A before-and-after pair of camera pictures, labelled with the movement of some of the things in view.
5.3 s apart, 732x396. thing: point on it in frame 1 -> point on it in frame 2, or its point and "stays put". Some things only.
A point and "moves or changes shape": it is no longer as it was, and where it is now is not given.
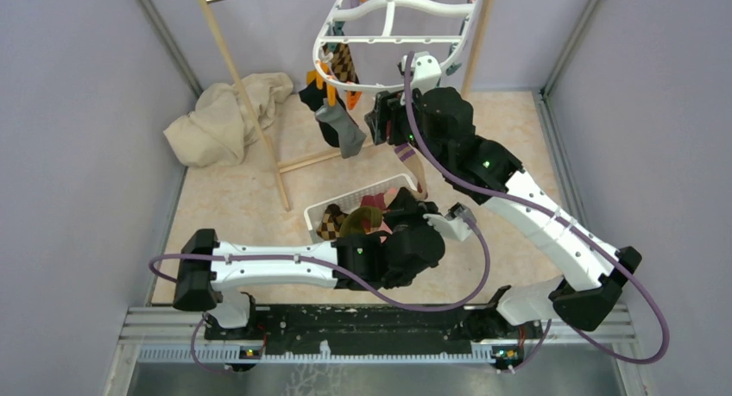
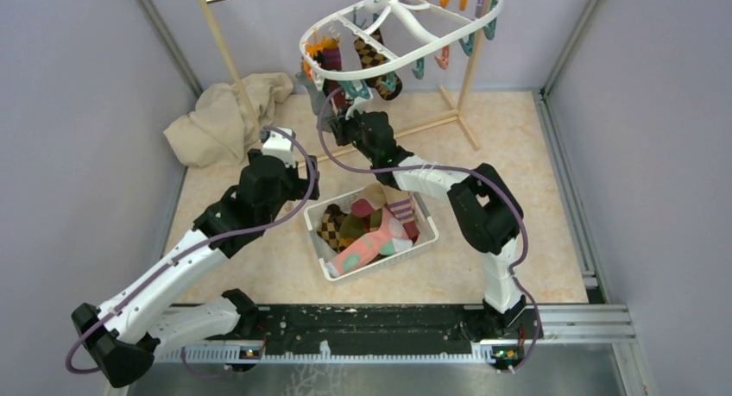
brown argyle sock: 330,223 stays put
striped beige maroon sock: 412,160 moves or changes shape
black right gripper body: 392,107 -> 349,132
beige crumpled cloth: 214,133 stays put
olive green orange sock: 353,223 stays put
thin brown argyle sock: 343,66 -> 389,86
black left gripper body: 408,219 -> 293,187
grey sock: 350,135 moves or changes shape
